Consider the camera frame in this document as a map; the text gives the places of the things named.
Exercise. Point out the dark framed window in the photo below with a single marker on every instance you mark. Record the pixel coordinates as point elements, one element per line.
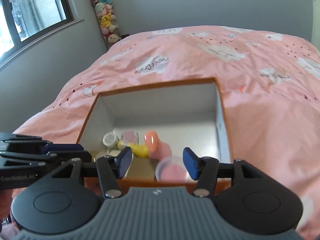
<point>27,7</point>

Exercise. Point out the column of plush toys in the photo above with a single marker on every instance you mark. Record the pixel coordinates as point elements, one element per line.
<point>106,20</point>

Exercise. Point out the clear round pink container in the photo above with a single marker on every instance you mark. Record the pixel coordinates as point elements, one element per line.
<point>172,171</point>

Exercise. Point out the yellow toy piece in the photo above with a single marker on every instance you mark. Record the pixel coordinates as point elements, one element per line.
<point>138,150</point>

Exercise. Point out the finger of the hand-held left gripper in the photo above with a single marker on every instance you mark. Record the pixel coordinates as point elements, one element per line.
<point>62,147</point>
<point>72,157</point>

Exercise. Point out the peach pink bottle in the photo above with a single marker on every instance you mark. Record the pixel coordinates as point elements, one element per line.
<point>152,141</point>

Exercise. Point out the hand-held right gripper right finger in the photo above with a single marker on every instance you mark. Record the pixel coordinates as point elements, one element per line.
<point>190,163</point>

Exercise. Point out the small white round jar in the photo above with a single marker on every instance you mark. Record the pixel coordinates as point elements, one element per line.
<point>109,139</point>

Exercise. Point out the person's left forearm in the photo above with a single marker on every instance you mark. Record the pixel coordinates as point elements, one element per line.
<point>5,205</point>

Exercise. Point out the pink printed blanket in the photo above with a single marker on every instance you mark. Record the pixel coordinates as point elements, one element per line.
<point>250,100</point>

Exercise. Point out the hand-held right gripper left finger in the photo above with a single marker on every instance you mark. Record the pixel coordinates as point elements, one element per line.
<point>125,161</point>

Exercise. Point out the orange cardboard box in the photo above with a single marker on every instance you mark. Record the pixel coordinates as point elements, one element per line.
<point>175,110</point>

